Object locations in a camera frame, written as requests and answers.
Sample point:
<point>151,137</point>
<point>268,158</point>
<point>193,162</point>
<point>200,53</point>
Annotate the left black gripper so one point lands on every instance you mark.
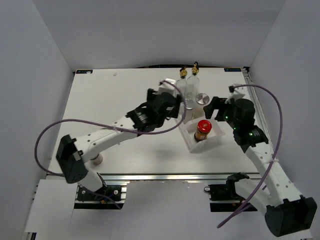
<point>173,113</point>

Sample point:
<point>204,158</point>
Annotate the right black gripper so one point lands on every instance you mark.
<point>216,103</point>

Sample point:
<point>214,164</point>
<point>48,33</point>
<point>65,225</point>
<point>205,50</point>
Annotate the silver lid white canister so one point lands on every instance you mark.
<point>201,100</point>

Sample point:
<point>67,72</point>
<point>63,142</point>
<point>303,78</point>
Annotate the silver shaker blue label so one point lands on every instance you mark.
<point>190,107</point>

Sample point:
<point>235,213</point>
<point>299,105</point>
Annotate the red lid sauce jar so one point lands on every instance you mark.
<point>203,128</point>

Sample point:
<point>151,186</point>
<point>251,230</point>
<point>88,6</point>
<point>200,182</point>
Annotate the glass cruet dark powder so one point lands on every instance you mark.
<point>182,81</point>

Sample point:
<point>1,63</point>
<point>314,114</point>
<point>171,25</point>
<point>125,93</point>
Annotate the clear glass cruet bottle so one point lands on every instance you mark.
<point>192,83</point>

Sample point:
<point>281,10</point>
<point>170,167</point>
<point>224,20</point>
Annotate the small jar labelled lid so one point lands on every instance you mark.
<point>97,160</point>

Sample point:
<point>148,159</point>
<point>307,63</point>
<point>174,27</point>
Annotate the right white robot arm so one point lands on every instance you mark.
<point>283,206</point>

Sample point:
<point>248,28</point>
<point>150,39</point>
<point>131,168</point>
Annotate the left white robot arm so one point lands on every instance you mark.
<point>73,153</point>

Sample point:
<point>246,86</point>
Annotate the white plastic organizer tray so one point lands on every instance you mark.
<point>213,138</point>

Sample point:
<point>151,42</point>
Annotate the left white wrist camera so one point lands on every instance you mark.
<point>167,85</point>

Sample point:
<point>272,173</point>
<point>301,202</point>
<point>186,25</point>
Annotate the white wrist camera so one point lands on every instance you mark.
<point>236,92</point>
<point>167,85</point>

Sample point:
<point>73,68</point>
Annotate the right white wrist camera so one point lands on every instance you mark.
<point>236,92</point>

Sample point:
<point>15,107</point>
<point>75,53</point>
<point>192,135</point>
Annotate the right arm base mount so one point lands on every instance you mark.
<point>223,197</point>

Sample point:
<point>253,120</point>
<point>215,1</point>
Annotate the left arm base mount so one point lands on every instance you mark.
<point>111,197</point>

